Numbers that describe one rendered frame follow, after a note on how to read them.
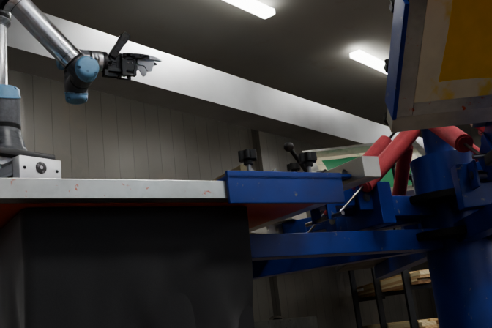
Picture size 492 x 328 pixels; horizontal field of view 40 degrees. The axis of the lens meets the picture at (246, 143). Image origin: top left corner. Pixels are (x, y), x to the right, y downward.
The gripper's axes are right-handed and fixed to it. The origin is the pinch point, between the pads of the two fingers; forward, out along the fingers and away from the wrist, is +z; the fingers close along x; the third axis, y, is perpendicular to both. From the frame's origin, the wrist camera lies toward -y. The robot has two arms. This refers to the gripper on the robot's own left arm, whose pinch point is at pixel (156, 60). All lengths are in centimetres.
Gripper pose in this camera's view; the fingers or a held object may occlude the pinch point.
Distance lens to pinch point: 254.1
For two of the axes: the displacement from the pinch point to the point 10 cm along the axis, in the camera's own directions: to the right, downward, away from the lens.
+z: 8.9, 0.2, 4.5
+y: 0.5, 9.9, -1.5
